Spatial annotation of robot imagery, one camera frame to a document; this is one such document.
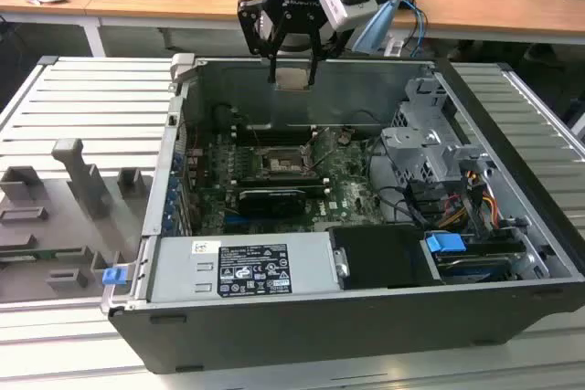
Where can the round coin battery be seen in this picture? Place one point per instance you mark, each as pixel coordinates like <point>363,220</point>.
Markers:
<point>346,137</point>

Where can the CPU socket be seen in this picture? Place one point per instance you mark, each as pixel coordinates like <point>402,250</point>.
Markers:
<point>281,164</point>

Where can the blue case latch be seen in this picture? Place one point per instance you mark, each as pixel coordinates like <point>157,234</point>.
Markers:
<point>114,276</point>

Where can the grey parts rack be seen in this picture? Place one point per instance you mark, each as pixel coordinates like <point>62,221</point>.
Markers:
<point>50,198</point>

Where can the green RAM stick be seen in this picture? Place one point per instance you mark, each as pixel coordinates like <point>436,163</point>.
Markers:
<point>36,254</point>

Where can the black plastic shroud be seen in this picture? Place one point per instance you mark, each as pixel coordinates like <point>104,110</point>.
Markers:
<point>379,257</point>

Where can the black PC case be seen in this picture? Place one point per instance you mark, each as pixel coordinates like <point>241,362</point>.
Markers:
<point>320,330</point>

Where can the pale blue teach pendant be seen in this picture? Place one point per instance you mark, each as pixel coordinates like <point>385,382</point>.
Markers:
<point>377,24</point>

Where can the black graphics card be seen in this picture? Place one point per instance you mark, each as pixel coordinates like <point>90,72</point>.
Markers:
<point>272,203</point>

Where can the black RAM slot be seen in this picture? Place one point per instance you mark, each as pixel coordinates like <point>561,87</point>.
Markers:
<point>279,132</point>
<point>279,141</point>
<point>279,137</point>
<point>315,186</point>
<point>274,178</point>
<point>279,128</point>
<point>317,191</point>
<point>274,182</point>

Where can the green motherboard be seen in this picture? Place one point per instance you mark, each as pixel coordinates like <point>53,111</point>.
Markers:
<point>352,189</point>

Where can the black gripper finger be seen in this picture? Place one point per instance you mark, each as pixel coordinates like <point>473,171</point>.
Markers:
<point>249,34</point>
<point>314,43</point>

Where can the silver power supply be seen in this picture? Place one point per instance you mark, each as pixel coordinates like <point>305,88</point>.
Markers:
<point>183,271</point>

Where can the silver CPU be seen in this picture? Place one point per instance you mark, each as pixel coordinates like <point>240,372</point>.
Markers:
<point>292,79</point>

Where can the hard disk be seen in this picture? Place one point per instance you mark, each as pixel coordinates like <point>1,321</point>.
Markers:
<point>475,266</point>

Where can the blue disk carrier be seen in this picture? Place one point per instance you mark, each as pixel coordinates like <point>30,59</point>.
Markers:
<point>443,243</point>

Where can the silver drive cage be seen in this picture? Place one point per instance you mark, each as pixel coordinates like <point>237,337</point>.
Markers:
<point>411,143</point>

